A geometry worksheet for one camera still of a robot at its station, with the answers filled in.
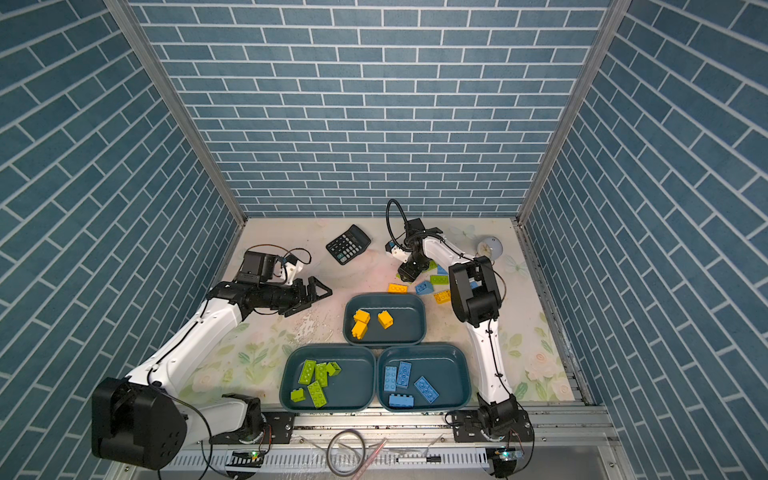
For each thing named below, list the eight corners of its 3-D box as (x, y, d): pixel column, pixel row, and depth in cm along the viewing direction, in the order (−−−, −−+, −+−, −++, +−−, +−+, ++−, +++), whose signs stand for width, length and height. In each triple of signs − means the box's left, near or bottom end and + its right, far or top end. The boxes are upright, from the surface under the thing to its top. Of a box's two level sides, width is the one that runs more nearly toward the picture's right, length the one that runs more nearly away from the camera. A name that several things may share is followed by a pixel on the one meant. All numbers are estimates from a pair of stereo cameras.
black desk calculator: (325, 252, 113) (323, 247, 110) (355, 229, 120) (354, 224, 118) (343, 266, 108) (341, 261, 106) (373, 242, 116) (373, 236, 114)
